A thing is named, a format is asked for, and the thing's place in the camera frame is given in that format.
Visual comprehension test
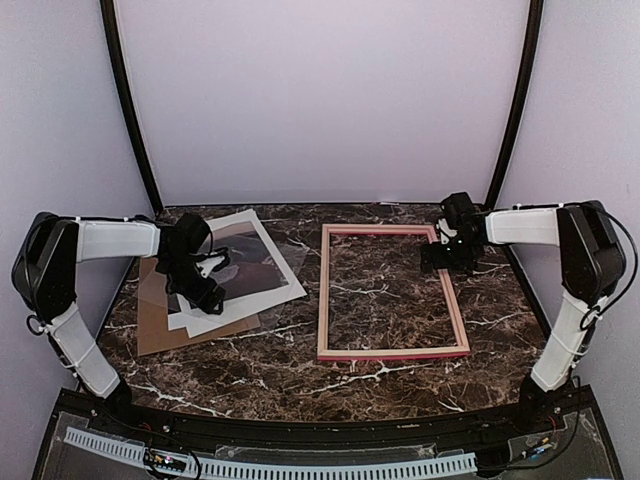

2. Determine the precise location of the clear acrylic sheet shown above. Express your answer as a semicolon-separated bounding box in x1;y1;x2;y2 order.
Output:
139;239;314;331

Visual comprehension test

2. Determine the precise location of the black corner post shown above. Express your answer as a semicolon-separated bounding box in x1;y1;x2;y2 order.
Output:
484;0;544;209
99;0;164;215

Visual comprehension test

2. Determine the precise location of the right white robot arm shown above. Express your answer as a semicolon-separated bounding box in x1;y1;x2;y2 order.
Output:
420;192;627;392

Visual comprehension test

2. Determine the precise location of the white mat paper sheet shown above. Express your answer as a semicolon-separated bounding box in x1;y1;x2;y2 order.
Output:
167;294;198;330

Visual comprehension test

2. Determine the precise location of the photo print white border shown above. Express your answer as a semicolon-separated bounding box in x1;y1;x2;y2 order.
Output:
187;209;306;338

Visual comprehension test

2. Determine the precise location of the right black corner post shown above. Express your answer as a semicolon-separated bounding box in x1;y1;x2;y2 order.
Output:
484;0;544;209

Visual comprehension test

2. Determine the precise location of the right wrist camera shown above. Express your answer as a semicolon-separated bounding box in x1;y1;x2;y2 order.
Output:
435;217;457;245

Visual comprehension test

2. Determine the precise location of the brown cardboard backing board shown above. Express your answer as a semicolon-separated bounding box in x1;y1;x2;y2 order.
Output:
137;258;261;357

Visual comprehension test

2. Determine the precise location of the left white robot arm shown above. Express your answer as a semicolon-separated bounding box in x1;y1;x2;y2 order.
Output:
11;212;231;436

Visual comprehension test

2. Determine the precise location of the left black corner post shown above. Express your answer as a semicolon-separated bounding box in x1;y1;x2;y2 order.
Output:
99;0;164;215

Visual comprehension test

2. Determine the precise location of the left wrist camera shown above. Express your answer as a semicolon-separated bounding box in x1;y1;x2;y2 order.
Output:
196;247;231;278

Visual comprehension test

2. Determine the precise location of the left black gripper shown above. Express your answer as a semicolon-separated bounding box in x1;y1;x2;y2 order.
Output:
159;254;226;315

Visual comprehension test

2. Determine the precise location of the pink wooden picture frame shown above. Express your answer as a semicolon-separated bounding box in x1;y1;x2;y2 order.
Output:
317;224;471;361

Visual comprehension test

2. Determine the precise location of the black front table rail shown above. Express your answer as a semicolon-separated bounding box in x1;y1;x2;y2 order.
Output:
122;405;550;451

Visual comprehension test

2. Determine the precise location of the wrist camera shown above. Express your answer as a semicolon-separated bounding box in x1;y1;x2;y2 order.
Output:
435;217;457;245
196;247;231;278

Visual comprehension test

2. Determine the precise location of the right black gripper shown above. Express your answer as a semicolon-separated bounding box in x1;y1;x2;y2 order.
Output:
420;235;481;274

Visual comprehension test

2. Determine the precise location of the white slotted cable duct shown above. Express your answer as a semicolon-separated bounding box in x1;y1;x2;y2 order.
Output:
63;427;477;479

